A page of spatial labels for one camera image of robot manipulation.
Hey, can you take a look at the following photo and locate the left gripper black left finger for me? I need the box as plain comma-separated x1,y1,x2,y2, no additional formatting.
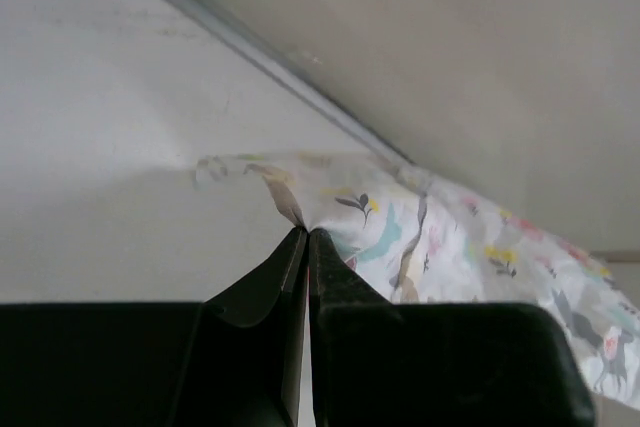
1,228,306,426

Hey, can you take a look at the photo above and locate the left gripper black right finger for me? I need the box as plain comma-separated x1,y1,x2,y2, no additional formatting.
309,229,595,426

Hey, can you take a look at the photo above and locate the floral animal print napkin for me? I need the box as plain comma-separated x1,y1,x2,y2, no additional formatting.
195,153,639,408

